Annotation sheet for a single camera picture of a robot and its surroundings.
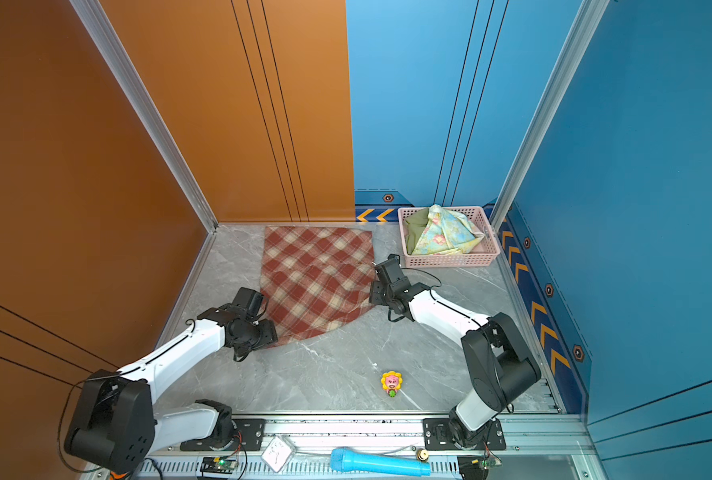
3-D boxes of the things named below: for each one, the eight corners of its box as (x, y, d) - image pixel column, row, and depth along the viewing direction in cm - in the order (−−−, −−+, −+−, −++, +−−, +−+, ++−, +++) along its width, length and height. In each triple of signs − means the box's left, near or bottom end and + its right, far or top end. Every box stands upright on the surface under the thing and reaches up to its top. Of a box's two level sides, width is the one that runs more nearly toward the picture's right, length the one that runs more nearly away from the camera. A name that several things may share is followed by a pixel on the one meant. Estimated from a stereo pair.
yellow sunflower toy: (377, 387, 83) (378, 381, 79) (387, 372, 85) (388, 365, 81) (394, 399, 81) (395, 393, 77) (403, 383, 83) (405, 377, 79)
